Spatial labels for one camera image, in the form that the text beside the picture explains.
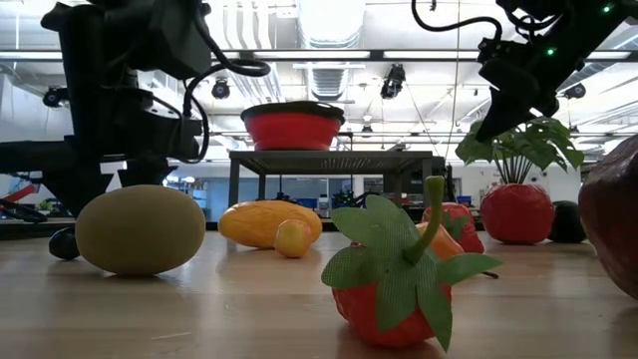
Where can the black aluminium table frame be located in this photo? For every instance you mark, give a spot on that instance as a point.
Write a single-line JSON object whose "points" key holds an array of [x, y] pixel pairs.
{"points": [[25, 228]]}

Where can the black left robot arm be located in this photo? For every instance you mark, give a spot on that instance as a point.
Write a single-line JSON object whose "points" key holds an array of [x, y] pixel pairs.
{"points": [[85, 75]]}

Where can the small dark round fruit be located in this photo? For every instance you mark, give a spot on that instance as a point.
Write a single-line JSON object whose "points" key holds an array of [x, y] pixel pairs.
{"points": [[62, 245]]}

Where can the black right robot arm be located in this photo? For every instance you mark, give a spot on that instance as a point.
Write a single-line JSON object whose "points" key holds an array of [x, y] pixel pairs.
{"points": [[578, 35]]}

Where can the brown kiwi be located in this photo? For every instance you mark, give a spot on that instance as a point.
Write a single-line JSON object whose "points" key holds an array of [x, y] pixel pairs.
{"points": [[139, 232]]}

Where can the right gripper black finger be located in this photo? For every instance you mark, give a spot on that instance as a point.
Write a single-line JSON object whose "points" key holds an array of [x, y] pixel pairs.
{"points": [[503, 117]]}

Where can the red strawberry green leaves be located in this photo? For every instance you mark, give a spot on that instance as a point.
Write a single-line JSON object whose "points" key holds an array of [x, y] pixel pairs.
{"points": [[473, 243], [369, 309]]}

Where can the black hanging camera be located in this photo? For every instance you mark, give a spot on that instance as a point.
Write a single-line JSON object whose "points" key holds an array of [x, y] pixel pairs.
{"points": [[394, 80]]}

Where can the big red apple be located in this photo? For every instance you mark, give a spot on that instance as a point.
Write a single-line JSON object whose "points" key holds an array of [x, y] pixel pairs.
{"points": [[518, 214]]}

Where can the red collapsible bowl grey rim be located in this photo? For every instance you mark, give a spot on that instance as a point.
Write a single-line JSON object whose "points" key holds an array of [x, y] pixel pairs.
{"points": [[291, 132]]}

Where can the yellow orange mango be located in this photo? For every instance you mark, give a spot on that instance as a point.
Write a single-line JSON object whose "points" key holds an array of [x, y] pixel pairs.
{"points": [[254, 222]]}

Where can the green potted plant white pot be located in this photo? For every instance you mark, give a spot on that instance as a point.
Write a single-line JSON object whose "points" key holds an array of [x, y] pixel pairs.
{"points": [[543, 144]]}

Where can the dark plum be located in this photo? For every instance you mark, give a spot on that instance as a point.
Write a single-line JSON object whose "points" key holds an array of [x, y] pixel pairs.
{"points": [[568, 224]]}

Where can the red machine part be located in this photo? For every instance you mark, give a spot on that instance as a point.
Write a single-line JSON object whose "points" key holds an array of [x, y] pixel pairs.
{"points": [[20, 192]]}

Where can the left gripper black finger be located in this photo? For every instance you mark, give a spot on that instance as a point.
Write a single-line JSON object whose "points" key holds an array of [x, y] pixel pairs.
{"points": [[75, 192], [144, 173]]}

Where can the small orange yellow peach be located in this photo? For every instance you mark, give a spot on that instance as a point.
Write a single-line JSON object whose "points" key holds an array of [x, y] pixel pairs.
{"points": [[446, 245], [294, 239]]}

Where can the dark red bell pepper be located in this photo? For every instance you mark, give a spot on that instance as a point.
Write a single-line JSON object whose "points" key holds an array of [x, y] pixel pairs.
{"points": [[615, 224]]}

